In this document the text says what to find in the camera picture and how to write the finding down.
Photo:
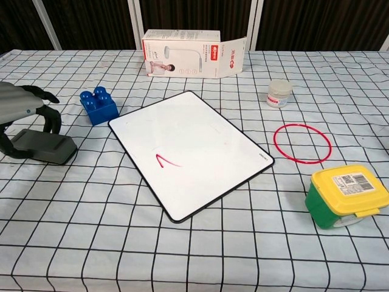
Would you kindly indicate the grey whiteboard eraser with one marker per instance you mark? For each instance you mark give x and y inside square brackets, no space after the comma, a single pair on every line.
[48,147]

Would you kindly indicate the small white plastic jar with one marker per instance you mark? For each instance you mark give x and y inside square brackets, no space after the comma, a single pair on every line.
[279,94]

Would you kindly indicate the white whiteboard black frame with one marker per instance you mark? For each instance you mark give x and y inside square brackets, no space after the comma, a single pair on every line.
[188,152]

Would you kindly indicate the checked white tablecloth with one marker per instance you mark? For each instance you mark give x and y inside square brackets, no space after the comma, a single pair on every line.
[91,228]

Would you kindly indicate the white lamp cardboard box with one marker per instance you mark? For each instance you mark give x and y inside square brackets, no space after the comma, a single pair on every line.
[182,57]

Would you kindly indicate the blue toy building block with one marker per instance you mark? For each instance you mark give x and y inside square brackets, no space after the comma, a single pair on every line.
[98,106]

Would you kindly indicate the green box with yellow lid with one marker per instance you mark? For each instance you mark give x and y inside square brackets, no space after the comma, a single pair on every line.
[343,194]

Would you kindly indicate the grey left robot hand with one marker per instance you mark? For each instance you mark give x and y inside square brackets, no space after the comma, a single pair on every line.
[15,100]

